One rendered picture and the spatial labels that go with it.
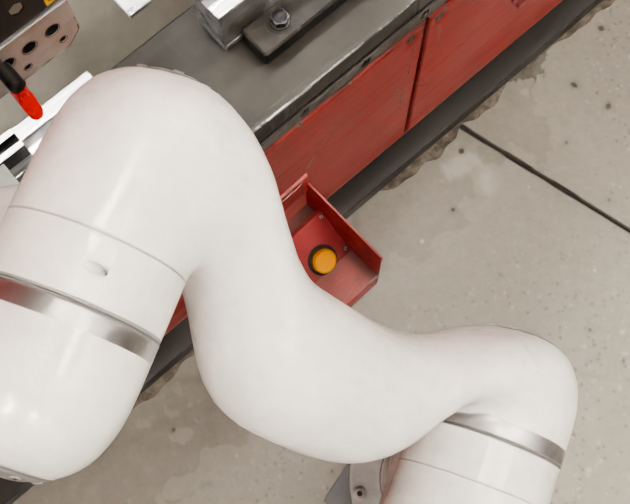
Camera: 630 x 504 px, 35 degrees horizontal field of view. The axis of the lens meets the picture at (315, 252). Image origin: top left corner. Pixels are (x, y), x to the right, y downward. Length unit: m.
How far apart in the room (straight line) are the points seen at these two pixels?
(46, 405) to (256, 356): 0.14
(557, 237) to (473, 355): 1.60
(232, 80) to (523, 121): 1.10
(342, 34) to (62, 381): 1.03
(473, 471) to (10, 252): 0.39
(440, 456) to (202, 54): 0.84
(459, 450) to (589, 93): 1.77
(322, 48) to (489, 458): 0.82
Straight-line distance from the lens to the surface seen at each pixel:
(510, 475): 0.75
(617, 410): 2.26
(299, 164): 1.65
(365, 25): 1.46
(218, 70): 1.43
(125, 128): 0.50
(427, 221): 2.27
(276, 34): 1.42
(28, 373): 0.48
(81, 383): 0.49
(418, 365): 0.66
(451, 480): 0.75
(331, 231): 1.49
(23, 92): 1.08
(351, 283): 1.50
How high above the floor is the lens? 2.16
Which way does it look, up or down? 75 degrees down
